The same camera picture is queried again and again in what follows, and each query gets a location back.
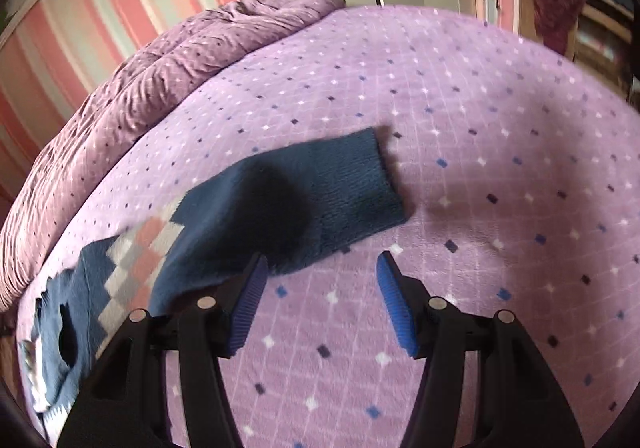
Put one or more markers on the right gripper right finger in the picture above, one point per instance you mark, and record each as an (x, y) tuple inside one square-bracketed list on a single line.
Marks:
[(519, 402)]

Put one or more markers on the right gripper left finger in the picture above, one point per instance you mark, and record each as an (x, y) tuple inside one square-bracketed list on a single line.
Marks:
[(123, 401)]

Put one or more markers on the navy argyle knit sweater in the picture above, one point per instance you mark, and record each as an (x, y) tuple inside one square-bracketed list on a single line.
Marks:
[(294, 206)]

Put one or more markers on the purple dotted bed blanket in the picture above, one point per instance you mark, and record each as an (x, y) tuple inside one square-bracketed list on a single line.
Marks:
[(521, 174)]

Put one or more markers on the crumpled purple duvet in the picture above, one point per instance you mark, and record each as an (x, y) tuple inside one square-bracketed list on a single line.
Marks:
[(141, 92)]

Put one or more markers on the wooden shelf unit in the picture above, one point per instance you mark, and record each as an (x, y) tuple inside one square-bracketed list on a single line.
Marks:
[(605, 46)]

